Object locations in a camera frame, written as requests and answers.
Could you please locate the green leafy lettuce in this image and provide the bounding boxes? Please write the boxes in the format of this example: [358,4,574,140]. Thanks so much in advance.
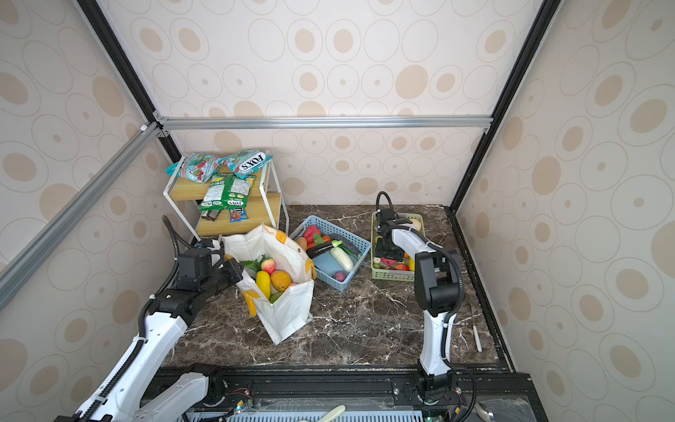
[241,260,262,277]

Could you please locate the red yellow peach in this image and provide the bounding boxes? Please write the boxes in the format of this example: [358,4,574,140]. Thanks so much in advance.
[260,258,277,275]

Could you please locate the orange fruit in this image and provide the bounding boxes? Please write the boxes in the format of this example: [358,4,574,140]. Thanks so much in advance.
[270,270,293,293]

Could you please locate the white grocery bag yellow handles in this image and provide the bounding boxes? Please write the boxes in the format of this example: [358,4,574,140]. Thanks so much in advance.
[221,225,316,345]

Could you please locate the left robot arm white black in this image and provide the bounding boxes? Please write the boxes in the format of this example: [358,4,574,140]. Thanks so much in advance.
[67,247,246,421]

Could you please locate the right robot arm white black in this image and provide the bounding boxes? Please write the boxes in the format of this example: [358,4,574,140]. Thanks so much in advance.
[374,206,466,404]

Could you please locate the red green candy bag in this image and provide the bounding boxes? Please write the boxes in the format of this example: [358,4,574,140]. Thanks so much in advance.
[165,153,223,184]

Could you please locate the teal Fox's candy bag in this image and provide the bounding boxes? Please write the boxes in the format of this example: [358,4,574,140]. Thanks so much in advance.
[219,149,272,179]

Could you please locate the green plastic fruit basket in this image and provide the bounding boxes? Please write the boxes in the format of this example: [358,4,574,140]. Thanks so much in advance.
[370,212,425,282]

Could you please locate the blue plastic vegetable basket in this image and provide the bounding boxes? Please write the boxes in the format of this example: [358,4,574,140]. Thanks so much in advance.
[291,216,371,292]

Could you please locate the small blue red candy packet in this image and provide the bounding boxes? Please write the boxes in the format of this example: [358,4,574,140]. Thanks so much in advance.
[230,208,249,223]

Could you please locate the small purple onion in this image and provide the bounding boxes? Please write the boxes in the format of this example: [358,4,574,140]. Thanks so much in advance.
[333,271,347,282]

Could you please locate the red bell pepper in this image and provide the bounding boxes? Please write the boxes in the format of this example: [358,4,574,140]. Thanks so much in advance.
[302,225,323,244]

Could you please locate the dark purple eggplant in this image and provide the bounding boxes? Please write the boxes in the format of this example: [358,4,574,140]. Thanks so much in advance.
[306,241,341,260]

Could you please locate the green snack packet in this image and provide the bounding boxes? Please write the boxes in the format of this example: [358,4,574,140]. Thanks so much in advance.
[200,173,255,212]

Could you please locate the white pen on table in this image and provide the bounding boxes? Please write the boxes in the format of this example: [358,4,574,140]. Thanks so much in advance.
[472,324,483,353]

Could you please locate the white wire wooden shelf rack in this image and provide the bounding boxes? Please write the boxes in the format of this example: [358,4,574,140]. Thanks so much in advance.
[163,151,289,241]

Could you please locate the horizontal aluminium frame bar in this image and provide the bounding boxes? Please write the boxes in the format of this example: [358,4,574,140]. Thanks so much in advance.
[159,115,492,130]

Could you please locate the left slanted aluminium frame bar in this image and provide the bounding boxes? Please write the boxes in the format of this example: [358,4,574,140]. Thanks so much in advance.
[1,122,160,308]

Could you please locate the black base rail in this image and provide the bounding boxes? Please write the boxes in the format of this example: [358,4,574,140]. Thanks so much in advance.
[94,366,549,422]

